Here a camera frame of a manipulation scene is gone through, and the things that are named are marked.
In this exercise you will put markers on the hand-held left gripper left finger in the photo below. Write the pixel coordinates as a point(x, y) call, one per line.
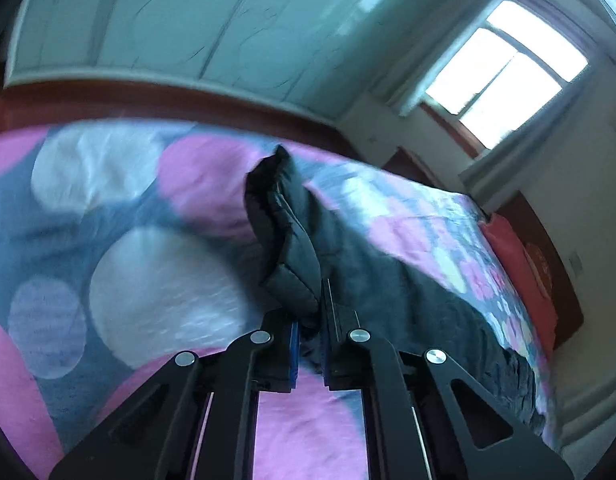
point(293, 355)

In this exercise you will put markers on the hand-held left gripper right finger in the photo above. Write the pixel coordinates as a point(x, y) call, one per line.
point(327, 360)

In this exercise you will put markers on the black puffer jacket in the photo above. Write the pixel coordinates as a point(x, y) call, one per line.
point(298, 240)

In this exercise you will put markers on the polka dot bed blanket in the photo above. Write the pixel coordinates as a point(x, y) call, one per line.
point(152, 285)

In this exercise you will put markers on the red pillow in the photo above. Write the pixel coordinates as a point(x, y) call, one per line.
point(513, 260)

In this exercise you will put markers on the brown wooden headboard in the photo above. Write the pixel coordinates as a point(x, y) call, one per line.
point(553, 270)

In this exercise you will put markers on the white curtain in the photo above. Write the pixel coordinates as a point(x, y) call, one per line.
point(498, 170)

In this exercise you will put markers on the wooden bed footboard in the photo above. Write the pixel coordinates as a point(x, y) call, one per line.
point(137, 102)

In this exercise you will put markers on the window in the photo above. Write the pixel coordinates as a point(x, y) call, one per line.
point(503, 75)

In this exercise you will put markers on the glass door wardrobe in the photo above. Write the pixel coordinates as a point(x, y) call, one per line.
point(187, 25)

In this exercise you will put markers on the white wall socket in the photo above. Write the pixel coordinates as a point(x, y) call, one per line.
point(576, 264)

